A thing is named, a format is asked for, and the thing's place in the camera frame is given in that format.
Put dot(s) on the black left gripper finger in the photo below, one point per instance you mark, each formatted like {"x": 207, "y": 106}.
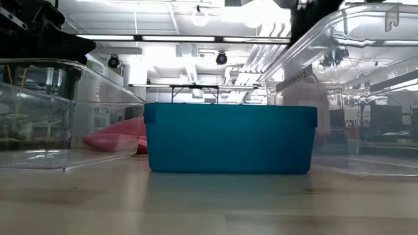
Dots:
{"x": 73, "y": 47}

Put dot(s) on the pink microfiber towel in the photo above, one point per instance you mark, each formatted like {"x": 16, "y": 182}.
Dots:
{"x": 111, "y": 137}

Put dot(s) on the blue plastic basket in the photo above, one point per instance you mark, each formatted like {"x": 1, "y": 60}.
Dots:
{"x": 228, "y": 137}

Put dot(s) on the clear plastic bin with label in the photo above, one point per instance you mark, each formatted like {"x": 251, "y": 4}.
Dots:
{"x": 359, "y": 98}

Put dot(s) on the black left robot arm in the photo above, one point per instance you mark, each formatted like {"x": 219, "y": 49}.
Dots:
{"x": 29, "y": 13}

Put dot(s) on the ceiling light strip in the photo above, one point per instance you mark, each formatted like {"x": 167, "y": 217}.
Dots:
{"x": 178, "y": 38}
{"x": 254, "y": 40}
{"x": 104, "y": 37}

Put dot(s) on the white globe lamp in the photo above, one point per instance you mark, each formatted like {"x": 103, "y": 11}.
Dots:
{"x": 200, "y": 18}

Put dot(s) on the black round ceiling camera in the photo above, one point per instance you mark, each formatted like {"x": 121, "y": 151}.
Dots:
{"x": 327, "y": 60}
{"x": 221, "y": 58}
{"x": 113, "y": 61}

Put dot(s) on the black folding table frame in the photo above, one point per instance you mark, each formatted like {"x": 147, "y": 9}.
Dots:
{"x": 196, "y": 87}

